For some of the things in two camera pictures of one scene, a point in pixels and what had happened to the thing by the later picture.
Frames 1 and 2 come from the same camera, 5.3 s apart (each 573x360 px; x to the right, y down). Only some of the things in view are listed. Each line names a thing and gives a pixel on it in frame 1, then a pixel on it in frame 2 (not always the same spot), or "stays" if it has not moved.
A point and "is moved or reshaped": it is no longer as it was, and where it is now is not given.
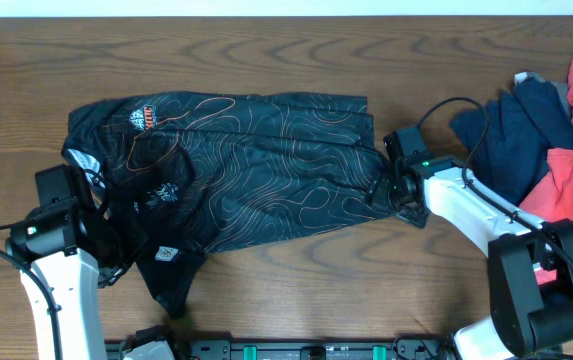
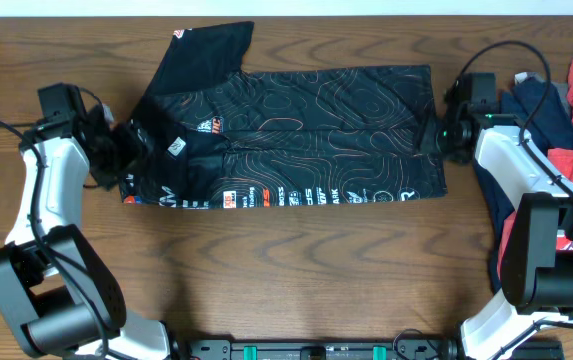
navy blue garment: [524, 123] stays
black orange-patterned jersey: [197, 171] is moved or reshaped
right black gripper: [379, 194] -> [459, 158]
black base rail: [309, 348] stays
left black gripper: [117, 250] -> [129, 145]
